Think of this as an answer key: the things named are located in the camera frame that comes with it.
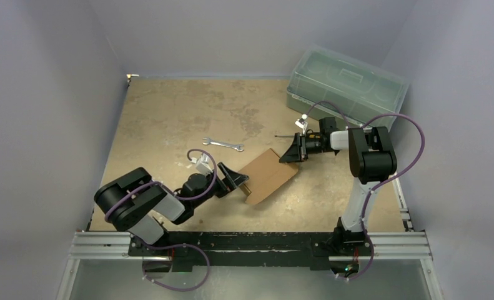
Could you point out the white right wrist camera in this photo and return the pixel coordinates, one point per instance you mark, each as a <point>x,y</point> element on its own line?
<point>302,123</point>

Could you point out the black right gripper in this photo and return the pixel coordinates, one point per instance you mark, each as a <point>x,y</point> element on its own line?
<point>303,146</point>

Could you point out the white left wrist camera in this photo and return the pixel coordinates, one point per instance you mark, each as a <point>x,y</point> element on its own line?
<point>202,164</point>

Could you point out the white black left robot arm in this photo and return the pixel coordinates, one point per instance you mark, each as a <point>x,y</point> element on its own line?
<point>128,200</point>

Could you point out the clear plastic storage box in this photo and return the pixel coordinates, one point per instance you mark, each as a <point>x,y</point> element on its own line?
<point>326,83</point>

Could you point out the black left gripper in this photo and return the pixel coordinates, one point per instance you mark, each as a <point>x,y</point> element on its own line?
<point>231,181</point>

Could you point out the silver open-end wrench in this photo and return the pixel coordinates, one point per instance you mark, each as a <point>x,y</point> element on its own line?
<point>208,141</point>

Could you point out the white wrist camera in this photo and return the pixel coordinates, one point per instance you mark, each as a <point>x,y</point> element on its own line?
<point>202,164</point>
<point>302,123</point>

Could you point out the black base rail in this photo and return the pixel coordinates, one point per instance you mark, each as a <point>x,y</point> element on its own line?
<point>318,251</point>

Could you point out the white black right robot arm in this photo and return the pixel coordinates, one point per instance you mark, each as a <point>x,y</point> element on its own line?
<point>372,161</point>

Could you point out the brown cardboard box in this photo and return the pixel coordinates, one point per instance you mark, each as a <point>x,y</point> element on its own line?
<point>266,174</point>

